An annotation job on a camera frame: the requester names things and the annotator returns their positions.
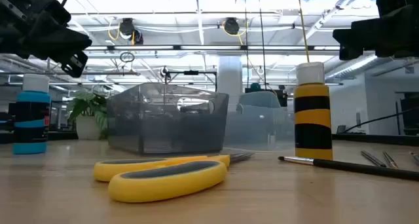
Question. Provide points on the black round ceiling device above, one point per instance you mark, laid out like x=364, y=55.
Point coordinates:
x=231, y=26
x=127, y=27

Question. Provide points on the black paintbrush silver ferrule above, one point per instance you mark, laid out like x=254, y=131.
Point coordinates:
x=360, y=167

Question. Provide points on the black background rig frame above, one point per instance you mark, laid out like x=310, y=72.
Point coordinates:
x=196, y=72

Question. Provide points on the clear plastic bin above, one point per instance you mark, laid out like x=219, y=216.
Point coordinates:
x=258, y=132

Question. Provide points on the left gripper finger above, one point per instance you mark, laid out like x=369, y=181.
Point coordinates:
x=59, y=37

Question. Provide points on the yellow paint bottle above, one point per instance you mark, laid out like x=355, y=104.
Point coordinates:
x=312, y=119

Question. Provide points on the black aluminium table frame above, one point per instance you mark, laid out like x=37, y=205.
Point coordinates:
x=376, y=139

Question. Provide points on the green potted plant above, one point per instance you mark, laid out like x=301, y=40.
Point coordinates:
x=86, y=106

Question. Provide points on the blue paint bottle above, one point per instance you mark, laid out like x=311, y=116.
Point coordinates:
x=31, y=112

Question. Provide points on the smoke grey plastic bin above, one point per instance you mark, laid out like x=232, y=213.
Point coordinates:
x=147, y=129

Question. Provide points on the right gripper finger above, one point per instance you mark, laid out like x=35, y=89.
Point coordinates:
x=357, y=37

